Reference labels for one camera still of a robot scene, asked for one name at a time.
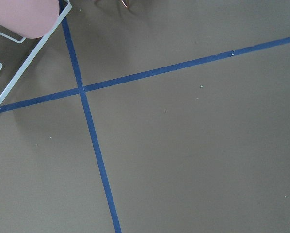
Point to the pink cup on rack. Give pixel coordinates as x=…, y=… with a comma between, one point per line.
x=29, y=18

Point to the white wire cup rack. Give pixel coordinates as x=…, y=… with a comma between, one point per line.
x=65, y=7

